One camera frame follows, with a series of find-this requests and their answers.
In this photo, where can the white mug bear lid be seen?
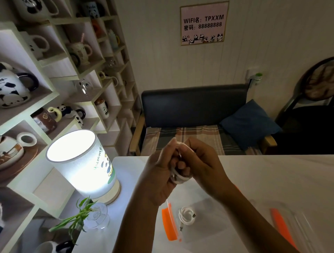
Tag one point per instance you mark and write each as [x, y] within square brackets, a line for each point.
[102, 108]

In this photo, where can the clear glass panda mug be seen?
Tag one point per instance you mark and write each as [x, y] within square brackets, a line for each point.
[83, 87]

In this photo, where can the pink panda wall sign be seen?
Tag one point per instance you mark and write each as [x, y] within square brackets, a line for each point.
[204, 23]

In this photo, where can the person's right forearm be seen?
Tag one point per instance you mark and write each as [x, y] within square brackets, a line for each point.
[250, 224]

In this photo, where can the cream mug with pink straw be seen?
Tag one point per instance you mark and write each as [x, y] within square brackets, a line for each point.
[81, 52]

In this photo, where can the panda mug yellow paw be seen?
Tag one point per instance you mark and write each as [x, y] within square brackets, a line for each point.
[67, 112]

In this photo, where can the blue panda mug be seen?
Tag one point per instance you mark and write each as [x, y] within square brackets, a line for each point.
[92, 9]

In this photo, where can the light blue cup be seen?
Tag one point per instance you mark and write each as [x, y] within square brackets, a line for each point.
[113, 40]

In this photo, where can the plaid seat cushion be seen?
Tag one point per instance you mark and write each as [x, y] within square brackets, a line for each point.
[161, 140]

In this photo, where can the person's right fingers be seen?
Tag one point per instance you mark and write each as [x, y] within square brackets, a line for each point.
[191, 153]

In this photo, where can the dark wooden-armed sofa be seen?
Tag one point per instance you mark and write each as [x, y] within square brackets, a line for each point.
[193, 106]

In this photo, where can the white cubby shelf unit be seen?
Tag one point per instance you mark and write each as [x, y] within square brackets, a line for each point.
[52, 86]

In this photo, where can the white mug yellow accent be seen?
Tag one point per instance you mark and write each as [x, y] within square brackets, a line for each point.
[108, 78]

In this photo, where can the clear zip bag orange strip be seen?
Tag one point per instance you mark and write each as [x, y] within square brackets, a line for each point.
[292, 224]
[208, 219]

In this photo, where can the black oval back chair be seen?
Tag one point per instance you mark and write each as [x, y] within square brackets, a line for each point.
[313, 104]

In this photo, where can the person's right hand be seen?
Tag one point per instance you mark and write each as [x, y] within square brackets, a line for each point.
[208, 169]

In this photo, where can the blue cushion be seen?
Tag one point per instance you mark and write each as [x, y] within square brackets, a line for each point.
[248, 125]

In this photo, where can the orange figurine cup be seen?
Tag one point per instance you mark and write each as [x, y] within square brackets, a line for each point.
[96, 28]

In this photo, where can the person's left forearm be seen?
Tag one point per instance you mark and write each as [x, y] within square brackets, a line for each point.
[138, 229]

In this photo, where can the green bamboo plant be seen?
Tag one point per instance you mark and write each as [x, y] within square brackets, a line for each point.
[75, 219]

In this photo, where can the round wooden tray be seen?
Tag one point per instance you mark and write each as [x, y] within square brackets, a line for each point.
[23, 166]

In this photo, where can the round panda teapot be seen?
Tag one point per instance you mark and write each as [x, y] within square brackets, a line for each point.
[31, 9]

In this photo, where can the clear glass vase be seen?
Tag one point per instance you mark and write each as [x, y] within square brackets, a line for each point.
[97, 216]

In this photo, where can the brown bear mug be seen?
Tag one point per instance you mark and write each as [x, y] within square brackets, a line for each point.
[44, 121]

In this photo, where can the person's left hand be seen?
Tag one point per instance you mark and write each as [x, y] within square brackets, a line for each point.
[154, 179]

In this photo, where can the white wall plug device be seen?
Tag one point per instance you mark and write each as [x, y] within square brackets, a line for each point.
[256, 78]

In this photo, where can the lit cylinder panda table lamp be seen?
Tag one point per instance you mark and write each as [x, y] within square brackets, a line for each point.
[83, 166]

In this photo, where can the small clear glass cup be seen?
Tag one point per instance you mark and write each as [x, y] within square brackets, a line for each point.
[112, 63]

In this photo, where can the person's left thumb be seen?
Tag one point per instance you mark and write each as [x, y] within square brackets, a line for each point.
[167, 150]

